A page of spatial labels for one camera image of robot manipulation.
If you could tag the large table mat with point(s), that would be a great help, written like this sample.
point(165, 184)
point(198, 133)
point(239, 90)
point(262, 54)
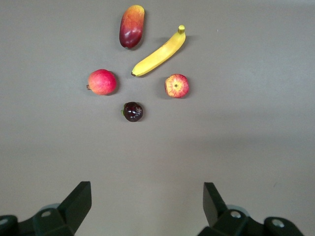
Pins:
point(157, 147)

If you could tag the red yellow mango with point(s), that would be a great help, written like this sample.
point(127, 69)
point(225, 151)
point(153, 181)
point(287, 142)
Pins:
point(131, 27)

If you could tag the red yellow striped apple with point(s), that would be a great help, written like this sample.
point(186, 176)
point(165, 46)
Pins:
point(176, 86)

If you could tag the yellow banana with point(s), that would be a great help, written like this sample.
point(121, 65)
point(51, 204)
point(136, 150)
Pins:
point(160, 55)

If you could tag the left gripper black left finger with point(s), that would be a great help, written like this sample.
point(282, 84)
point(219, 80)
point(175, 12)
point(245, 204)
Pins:
point(71, 211)

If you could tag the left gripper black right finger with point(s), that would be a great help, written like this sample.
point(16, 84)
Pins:
point(219, 216)

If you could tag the dark purple plum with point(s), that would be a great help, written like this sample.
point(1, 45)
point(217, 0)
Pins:
point(133, 111)

